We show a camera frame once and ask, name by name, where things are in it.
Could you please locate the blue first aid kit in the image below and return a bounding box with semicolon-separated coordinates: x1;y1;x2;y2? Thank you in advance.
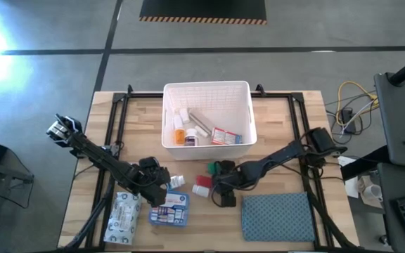
148;190;191;228

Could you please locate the black hazard-striped floor mat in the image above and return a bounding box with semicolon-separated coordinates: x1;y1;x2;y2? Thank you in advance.
139;0;268;25

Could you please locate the dark grey desk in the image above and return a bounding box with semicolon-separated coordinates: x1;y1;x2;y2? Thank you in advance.
377;162;405;253
373;72;405;170

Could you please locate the blue patterned cloth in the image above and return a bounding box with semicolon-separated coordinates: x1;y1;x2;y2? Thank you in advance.
240;191;316;242

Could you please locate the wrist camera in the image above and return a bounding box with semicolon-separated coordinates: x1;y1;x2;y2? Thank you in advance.
217;191;238;208
138;157;161;173

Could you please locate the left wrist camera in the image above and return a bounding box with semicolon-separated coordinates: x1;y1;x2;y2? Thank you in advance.
138;157;161;173

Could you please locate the long grey box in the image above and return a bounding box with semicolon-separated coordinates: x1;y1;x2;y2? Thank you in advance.
188;108;216;136

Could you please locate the white mug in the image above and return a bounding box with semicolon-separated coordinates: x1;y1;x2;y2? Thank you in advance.
363;183;383;204

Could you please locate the black metal frame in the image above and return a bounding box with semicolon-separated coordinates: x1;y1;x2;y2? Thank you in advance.
58;83;360;252

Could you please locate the white perforated plastic basket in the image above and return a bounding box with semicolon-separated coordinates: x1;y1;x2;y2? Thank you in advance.
161;80;258;161

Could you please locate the red white medicine box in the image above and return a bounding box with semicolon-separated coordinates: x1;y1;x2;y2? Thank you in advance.
210;126;243;146

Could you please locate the white bottle blue label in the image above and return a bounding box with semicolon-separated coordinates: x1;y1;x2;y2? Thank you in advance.
169;174;186;190

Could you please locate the black power adapter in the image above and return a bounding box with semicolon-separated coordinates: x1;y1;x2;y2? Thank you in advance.
340;108;357;134

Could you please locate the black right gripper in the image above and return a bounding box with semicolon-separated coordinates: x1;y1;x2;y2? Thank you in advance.
212;160;249;193

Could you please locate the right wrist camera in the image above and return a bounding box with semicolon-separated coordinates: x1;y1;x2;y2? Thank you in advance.
217;191;238;208

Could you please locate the plain white plastic bottle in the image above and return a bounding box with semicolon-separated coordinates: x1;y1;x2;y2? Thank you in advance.
191;184;211;199

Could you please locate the yellow cable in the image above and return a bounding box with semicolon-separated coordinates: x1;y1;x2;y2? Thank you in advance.
336;80;380;128

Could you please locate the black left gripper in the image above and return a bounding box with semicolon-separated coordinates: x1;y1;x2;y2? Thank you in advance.
137;167;171;208

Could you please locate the white gauze packet ring print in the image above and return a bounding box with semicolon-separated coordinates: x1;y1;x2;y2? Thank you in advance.
103;191;143;246

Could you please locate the white paper sheet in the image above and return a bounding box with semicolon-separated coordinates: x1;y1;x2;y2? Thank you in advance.
336;155;360;200

